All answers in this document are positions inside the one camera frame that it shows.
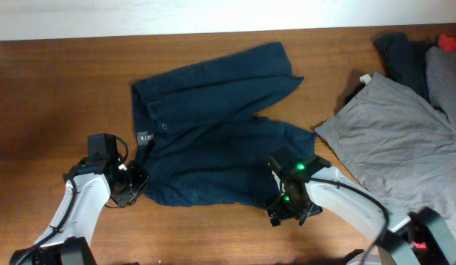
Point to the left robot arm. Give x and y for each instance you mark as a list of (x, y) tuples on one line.
[(105, 178)]

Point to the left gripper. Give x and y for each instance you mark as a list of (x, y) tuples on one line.
[(141, 176)]

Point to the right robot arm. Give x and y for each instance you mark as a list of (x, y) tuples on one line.
[(397, 236)]

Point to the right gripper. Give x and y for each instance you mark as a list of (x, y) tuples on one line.
[(276, 211)]

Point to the black garment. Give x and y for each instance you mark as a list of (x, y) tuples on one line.
[(405, 60)]

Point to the red cloth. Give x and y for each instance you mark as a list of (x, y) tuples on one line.
[(447, 43)]

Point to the navy blue shorts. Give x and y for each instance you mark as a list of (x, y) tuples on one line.
[(200, 137)]

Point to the grey shorts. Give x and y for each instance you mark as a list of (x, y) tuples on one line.
[(397, 146)]

